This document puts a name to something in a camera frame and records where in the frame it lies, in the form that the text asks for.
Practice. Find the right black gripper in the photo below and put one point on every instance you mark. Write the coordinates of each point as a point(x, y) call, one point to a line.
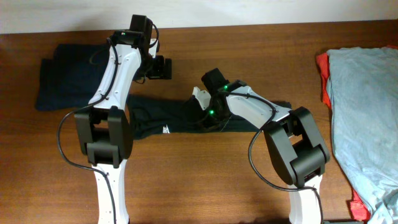
point(206, 124)

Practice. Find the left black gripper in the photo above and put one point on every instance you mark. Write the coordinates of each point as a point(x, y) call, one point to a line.
point(161, 70)

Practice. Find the dark green t-shirt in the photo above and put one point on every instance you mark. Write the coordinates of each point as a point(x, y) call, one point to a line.
point(150, 116)

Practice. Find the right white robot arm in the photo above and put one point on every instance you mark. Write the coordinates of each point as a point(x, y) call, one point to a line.
point(297, 150)

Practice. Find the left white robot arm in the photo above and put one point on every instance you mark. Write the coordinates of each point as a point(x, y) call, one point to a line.
point(103, 128)

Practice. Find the folded navy blue garment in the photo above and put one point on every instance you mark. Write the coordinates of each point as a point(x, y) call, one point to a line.
point(72, 76)

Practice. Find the light blue t-shirt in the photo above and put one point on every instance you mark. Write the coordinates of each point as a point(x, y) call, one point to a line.
point(365, 124)

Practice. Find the red garment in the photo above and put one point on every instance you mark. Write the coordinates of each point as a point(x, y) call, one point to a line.
point(324, 77)

